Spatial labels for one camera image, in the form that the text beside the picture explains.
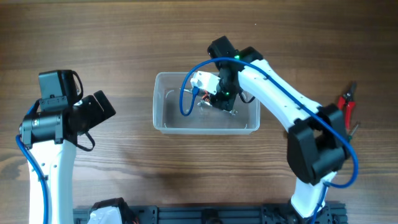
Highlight silver wrench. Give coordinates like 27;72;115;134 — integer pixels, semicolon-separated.
197;100;238;116

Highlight clear plastic container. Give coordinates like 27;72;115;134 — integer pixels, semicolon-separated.
152;72;261;135

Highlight red handled cutters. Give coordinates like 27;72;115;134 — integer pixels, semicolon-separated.
337;81;357;129

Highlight green screwdriver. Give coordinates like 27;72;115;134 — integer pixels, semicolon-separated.
348;121;361;141

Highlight orange black needle-nose pliers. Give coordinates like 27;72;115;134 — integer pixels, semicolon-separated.
184;88;210;102

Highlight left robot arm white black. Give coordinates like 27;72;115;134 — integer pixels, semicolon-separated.
16;90;116;223

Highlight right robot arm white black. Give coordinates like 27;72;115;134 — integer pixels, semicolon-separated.
207;36;358;223

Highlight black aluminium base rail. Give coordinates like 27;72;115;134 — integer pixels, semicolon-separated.
73;203;348;224

